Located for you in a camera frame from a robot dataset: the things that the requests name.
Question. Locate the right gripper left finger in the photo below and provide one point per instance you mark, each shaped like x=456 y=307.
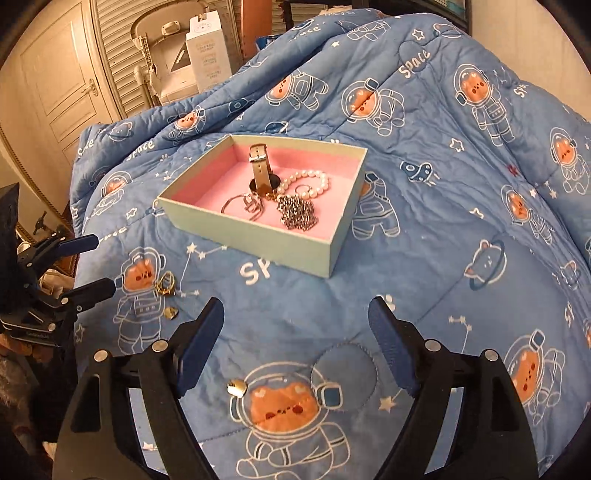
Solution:
x=165 y=375

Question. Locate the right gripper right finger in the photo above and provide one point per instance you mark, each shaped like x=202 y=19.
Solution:
x=423 y=368

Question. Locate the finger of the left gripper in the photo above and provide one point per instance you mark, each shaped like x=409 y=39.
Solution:
x=74 y=244
x=84 y=297

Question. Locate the gold ring cluster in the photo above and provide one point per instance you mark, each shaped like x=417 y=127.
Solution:
x=166 y=284

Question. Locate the small gold heart charm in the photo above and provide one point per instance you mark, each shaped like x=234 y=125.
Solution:
x=170 y=313

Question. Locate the silver gold heart pendant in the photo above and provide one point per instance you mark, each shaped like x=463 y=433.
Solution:
x=237 y=388

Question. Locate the blue space bear quilt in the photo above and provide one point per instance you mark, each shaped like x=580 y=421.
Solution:
x=473 y=224

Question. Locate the rose gold bangle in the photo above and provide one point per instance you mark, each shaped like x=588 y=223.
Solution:
x=243 y=206

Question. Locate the white panel door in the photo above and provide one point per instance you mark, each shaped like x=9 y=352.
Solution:
x=53 y=86

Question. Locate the mint box pink lining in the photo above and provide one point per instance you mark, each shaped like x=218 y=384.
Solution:
x=287 y=200

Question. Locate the cream baby chair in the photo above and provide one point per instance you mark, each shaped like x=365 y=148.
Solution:
x=160 y=35

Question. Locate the white tall carton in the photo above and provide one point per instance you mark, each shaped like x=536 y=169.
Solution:
x=207 y=50

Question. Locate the beige strap wristwatch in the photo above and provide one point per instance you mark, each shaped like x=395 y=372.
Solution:
x=264 y=181

